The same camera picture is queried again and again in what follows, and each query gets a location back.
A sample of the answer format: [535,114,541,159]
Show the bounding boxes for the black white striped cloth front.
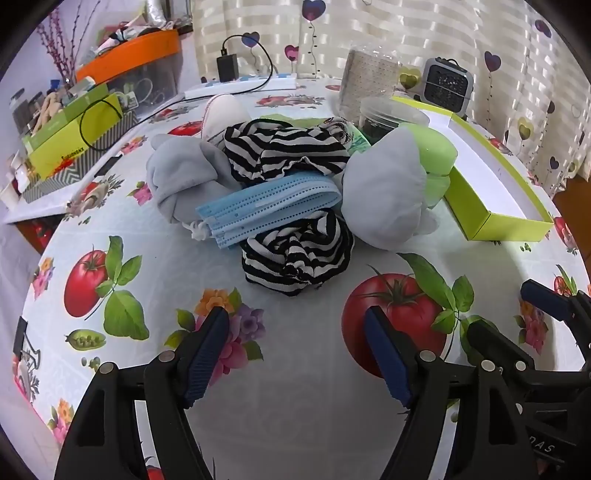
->
[239,209,355,296]

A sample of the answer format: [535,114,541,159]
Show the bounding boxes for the black white striped cloth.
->
[218,118,353,186]
[239,209,355,296]

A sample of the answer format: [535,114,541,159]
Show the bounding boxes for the blue surgical face mask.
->
[183,172,342,249]

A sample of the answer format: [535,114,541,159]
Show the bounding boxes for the white bandage cloth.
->
[201,94,252,141]

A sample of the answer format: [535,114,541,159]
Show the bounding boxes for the lime green shallow box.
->
[397,97,553,243]

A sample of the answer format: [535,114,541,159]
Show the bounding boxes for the black binder clip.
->
[13,317,27,360]

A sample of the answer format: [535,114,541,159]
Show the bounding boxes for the fruit pattern tablecloth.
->
[9,102,590,479]

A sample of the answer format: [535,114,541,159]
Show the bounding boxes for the green lid plastic jar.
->
[403,123,458,209]

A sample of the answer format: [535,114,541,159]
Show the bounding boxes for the cream heart pattern curtain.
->
[191,1,590,193]

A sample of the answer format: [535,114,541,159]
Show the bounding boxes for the small grey space heater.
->
[419,57,474,119]

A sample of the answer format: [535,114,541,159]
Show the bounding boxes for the clear jar dark contents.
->
[359,97,430,145]

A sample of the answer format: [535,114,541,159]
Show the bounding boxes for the zigzag pattern tray box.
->
[22,112,138,203]

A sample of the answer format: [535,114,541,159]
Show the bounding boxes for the tall clear plastic bottle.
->
[338,44,402,123]

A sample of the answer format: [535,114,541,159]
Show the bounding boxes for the yellow green cardboard box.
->
[23,94,122,180]

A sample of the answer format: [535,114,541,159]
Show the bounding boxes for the green flat box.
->
[23,84,108,154]

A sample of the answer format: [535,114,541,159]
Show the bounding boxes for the white power strip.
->
[183,74,297,100]

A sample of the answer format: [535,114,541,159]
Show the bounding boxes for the orange lid storage bin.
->
[76,29,181,118]

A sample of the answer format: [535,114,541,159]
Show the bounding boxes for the black power adapter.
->
[216,48,239,83]

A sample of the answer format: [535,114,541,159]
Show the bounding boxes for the purple flower branches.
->
[35,1,101,86]

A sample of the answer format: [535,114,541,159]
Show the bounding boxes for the black cable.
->
[78,34,276,152]

